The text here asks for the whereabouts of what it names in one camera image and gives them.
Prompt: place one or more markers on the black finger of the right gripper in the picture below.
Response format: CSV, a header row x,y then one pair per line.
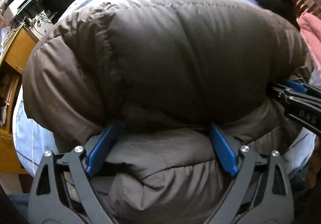
x,y
301,103

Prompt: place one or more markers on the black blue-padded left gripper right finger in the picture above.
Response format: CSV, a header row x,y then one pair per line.
x,y
260,190

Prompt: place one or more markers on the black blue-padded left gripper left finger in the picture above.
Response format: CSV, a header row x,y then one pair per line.
x,y
50,201

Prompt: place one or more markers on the brown puffer down jacket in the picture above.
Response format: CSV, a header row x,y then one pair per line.
x,y
164,177

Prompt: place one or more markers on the wooden bedside desk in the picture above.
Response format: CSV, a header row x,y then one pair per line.
x,y
16,49

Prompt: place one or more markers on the white floral storage box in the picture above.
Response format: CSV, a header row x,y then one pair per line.
x,y
40,25

